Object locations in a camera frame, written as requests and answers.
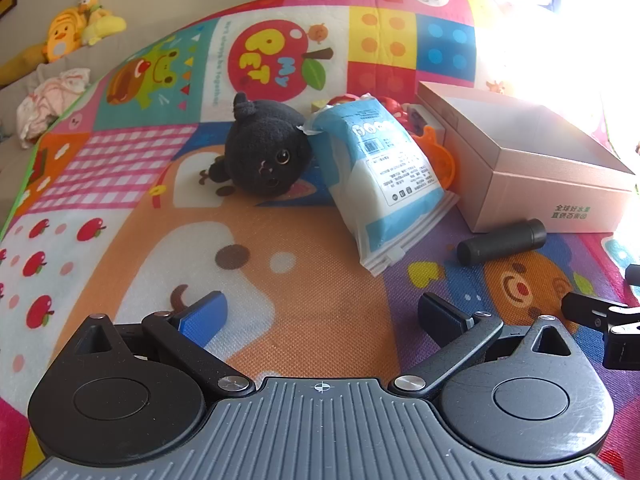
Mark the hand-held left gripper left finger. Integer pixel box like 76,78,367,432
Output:
74,290,257,401

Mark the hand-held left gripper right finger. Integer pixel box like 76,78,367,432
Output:
389,292,577,401

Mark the black cylinder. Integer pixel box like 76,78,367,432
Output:
457,218,547,267

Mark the pink cardboard box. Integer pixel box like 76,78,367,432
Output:
416,80,638,235

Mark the blue white tissue packet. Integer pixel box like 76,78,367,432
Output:
300,92,461,277

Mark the orange plastic toy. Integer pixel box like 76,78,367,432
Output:
412,127,457,192

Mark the black plush cat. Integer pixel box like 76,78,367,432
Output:
222,91,313,206

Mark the red hooded doll figure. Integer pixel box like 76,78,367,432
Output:
327,92,416,133

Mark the colourful cartoon play mat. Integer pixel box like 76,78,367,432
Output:
0,0,640,480

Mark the white pink crumpled cloth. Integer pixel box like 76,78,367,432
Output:
16,67,92,150

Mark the yellow green plush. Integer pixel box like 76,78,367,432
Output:
77,0,128,46

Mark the long yellow cushion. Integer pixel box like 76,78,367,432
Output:
0,42,51,88

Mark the yellow tiger plush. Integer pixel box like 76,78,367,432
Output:
42,5,93,63

